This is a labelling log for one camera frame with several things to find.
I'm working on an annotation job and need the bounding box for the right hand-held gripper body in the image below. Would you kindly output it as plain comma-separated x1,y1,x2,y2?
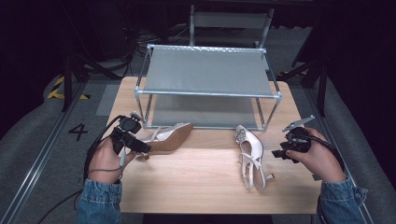
279,115,316,163

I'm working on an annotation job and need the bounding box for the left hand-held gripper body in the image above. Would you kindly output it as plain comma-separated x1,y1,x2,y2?
110,111,145,156

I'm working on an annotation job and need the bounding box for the white high-heeled shoe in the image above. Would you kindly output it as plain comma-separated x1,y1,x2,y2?
234,124,276,192
135,121,194,154

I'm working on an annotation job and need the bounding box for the grey metal shoe rack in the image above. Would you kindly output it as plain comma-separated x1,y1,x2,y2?
134,43,283,132

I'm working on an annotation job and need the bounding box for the person's right hand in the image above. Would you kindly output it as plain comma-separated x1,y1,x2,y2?
285,127,347,183

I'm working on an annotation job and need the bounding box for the person's left hand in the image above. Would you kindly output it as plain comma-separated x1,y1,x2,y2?
88,136,137,185

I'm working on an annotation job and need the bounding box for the black tripod stand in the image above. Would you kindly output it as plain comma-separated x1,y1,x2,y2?
277,59,329,119
60,50,123,113

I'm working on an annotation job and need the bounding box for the yellow black floor tape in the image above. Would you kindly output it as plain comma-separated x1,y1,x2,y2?
46,76,92,101

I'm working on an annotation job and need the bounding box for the grey metal chair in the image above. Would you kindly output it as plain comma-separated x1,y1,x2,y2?
189,4,276,49

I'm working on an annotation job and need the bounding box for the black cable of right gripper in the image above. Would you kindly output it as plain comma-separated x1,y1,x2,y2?
306,134,346,173

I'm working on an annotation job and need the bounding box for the thin grey cable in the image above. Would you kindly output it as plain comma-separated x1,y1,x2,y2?
87,146,128,175

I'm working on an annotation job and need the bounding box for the bundle of black floor cables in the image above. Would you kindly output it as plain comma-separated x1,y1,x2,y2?
123,18,194,68

